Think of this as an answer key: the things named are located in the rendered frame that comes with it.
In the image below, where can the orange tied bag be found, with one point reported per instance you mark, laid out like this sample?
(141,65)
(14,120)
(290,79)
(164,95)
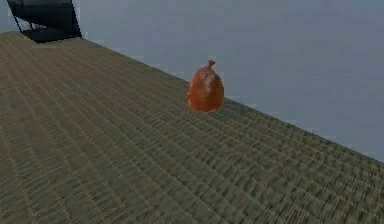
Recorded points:
(205,93)

